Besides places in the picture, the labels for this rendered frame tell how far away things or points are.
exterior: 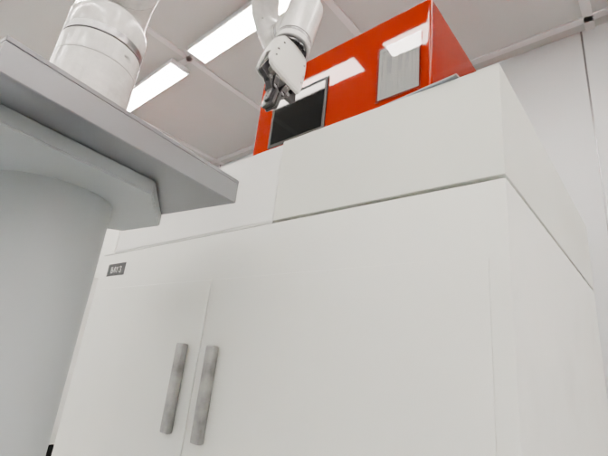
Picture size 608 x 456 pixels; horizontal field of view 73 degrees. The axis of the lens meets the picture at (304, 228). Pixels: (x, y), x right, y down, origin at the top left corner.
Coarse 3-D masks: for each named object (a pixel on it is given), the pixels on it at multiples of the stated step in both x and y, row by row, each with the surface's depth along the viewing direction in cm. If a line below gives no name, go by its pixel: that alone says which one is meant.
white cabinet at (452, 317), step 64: (448, 192) 47; (512, 192) 45; (128, 256) 96; (192, 256) 78; (256, 256) 66; (320, 256) 57; (384, 256) 50; (448, 256) 45; (512, 256) 41; (128, 320) 86; (192, 320) 71; (256, 320) 61; (320, 320) 53; (384, 320) 47; (448, 320) 42; (512, 320) 39; (576, 320) 65; (128, 384) 78; (192, 384) 66; (256, 384) 57; (320, 384) 50; (384, 384) 45; (448, 384) 40; (512, 384) 37; (576, 384) 58; (64, 448) 87; (128, 448) 72; (192, 448) 61; (256, 448) 53; (320, 448) 47; (384, 448) 43; (448, 448) 39; (512, 448) 36; (576, 448) 52
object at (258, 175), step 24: (240, 168) 77; (264, 168) 72; (240, 192) 74; (264, 192) 70; (168, 216) 89; (192, 216) 83; (216, 216) 77; (240, 216) 72; (264, 216) 68; (120, 240) 101; (144, 240) 93; (168, 240) 86
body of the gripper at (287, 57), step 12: (288, 36) 88; (276, 48) 85; (288, 48) 87; (300, 48) 90; (264, 60) 86; (276, 60) 84; (288, 60) 87; (300, 60) 90; (276, 72) 85; (288, 72) 86; (300, 72) 90; (288, 84) 87; (300, 84) 90
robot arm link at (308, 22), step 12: (300, 0) 94; (312, 0) 94; (288, 12) 93; (300, 12) 92; (312, 12) 93; (276, 24) 96; (288, 24) 90; (300, 24) 90; (312, 24) 92; (312, 36) 92
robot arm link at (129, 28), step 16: (80, 0) 70; (96, 0) 63; (112, 0) 71; (128, 0) 71; (144, 0) 72; (80, 16) 62; (96, 16) 62; (112, 16) 63; (128, 16) 65; (144, 16) 76; (112, 32) 62; (128, 32) 64; (144, 32) 78; (128, 48) 65; (144, 48) 69
